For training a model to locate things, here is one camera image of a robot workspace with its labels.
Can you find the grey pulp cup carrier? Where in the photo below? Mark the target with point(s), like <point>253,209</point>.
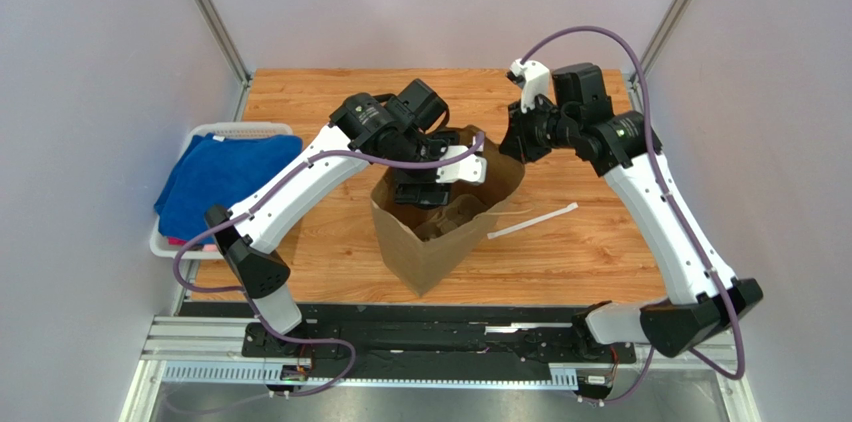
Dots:
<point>460,211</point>

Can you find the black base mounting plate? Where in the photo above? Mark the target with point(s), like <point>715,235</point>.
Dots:
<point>457,342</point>

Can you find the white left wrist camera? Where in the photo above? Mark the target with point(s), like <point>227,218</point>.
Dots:
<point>472,170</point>

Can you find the pink cloth in basket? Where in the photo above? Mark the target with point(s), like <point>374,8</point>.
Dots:
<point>175,242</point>

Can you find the aluminium frame rail front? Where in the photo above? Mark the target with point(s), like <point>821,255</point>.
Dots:
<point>215,361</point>

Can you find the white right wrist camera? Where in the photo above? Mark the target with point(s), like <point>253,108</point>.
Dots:
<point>532,78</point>

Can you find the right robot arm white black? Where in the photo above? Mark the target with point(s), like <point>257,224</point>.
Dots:
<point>570,108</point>

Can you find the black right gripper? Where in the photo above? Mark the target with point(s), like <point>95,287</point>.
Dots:
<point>517,135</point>

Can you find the brown paper bag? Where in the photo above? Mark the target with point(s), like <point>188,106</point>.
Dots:
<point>421,265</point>

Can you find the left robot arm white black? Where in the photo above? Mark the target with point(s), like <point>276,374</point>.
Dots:
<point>406,128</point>

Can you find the white plastic basket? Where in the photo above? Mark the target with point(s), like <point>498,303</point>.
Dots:
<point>159,244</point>

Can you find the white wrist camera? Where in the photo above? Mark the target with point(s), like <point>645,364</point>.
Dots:
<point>532,78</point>
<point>472,170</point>

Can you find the white paper straw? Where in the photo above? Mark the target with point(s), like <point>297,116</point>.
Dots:
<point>532,222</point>

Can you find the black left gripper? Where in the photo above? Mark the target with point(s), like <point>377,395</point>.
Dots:
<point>410,191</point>

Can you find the blue folded cloth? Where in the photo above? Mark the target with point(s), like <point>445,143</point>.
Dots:
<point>217,170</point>

